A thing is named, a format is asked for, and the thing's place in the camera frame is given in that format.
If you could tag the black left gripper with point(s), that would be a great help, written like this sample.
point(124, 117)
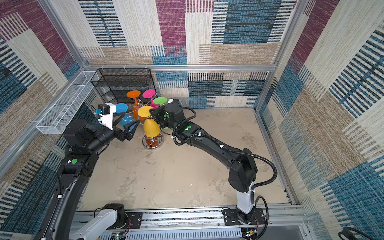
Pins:
point(126, 134)

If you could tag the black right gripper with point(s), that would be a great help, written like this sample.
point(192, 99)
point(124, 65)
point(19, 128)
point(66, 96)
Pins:
point(156, 114)

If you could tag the yellow plastic wine glass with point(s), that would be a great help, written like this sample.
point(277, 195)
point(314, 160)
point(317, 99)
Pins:
point(151, 128)

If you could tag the blue plastic wine glass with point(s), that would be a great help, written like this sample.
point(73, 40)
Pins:
point(125, 117)

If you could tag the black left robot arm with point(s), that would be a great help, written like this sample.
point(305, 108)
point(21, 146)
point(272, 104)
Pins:
point(86, 143)

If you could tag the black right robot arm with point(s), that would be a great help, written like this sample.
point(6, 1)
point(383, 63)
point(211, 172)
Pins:
point(241, 165)

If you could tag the green plastic wine glass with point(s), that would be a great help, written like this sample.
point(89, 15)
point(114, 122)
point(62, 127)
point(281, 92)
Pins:
point(160, 101)

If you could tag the pink plastic wine glass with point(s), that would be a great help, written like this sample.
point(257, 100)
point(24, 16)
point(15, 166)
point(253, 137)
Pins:
point(150, 94)

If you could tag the orange plastic wine glass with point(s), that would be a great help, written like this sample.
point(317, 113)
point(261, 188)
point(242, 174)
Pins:
point(135, 96)

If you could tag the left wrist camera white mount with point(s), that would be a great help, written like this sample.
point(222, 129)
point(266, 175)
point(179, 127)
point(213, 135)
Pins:
point(105, 112)

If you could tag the chrome wire wine glass rack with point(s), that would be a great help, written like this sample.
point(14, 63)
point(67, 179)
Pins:
point(152, 143)

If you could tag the black wire shelf rack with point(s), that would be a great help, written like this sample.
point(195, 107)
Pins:
point(114, 84)

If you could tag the white wire mesh basket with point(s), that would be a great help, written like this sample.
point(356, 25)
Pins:
point(60, 114)

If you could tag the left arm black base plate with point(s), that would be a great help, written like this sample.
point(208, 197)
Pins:
point(131, 220)

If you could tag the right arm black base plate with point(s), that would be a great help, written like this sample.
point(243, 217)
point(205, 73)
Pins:
point(234, 217)

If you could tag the aluminium front rail frame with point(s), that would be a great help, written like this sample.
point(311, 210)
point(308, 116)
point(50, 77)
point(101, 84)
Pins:
point(283, 222)

